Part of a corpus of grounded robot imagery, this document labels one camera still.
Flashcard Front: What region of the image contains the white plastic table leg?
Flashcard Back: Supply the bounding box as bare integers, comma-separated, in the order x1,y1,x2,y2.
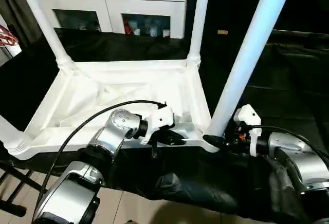
0,116,32,156
186,0,212,68
14,0,77,70
206,0,298,141

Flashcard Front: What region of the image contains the red wire bundle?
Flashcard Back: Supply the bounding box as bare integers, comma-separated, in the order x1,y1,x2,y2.
0,25,20,47

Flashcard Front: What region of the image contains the white glass-door cabinet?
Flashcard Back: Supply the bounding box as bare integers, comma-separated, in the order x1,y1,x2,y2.
35,0,192,40

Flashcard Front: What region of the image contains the white plastic table top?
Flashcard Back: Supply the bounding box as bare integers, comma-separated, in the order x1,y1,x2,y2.
0,59,221,161

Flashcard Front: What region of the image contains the black plastic table mat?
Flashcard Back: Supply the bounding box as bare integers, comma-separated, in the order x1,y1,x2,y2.
0,28,329,223

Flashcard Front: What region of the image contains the black metal stand leg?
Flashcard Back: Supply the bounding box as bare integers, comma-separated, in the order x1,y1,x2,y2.
0,157,48,217

